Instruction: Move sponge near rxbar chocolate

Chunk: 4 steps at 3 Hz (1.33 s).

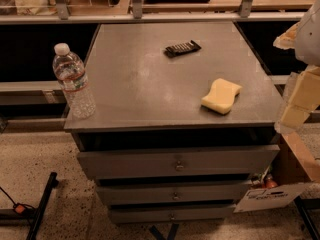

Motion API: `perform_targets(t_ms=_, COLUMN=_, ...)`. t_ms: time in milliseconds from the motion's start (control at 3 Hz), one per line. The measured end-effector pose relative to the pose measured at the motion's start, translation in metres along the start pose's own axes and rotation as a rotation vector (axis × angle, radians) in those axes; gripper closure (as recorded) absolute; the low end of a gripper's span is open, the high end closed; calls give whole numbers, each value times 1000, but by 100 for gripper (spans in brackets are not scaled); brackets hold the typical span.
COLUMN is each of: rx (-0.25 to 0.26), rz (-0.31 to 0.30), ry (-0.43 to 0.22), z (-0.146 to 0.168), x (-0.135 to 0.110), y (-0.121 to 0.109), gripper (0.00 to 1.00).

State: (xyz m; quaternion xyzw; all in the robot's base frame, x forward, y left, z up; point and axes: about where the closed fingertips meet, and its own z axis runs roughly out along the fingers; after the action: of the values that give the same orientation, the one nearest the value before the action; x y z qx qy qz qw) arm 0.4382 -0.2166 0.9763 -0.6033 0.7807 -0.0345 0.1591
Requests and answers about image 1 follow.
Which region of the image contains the grey drawer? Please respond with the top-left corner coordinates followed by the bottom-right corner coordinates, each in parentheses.
top-left (77, 145), bottom-right (280, 179)
top-left (97, 181), bottom-right (249, 206)
top-left (108, 204), bottom-right (235, 224)

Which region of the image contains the yellow sponge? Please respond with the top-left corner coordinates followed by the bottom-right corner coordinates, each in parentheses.
top-left (201, 78), bottom-right (242, 115)

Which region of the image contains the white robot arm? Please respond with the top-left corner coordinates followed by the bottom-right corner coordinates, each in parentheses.
top-left (273, 0), bottom-right (320, 134)

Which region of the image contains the bottom grey drawer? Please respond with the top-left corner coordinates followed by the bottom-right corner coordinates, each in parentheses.
top-left (108, 204), bottom-right (235, 224)

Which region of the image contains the cardboard box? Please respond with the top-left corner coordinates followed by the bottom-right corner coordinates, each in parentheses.
top-left (235, 132), bottom-right (320, 213)

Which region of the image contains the orange cable clip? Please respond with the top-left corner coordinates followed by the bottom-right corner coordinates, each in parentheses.
top-left (13, 203), bottom-right (26, 214)

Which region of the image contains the top grey drawer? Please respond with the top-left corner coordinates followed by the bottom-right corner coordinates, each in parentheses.
top-left (77, 145), bottom-right (280, 179)

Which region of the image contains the black metal stand leg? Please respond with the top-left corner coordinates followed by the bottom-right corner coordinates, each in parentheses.
top-left (26, 172), bottom-right (59, 240)

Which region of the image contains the clear plastic water bottle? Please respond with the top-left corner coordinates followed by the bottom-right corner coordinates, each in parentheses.
top-left (52, 43), bottom-right (96, 119)

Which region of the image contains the middle grey drawer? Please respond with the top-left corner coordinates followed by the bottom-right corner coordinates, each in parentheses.
top-left (97, 181), bottom-right (249, 206)

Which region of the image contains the grey drawer cabinet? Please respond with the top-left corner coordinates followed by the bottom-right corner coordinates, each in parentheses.
top-left (65, 22), bottom-right (281, 212)

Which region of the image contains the metal railing frame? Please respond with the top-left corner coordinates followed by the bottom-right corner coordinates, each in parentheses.
top-left (0, 0), bottom-right (316, 25)

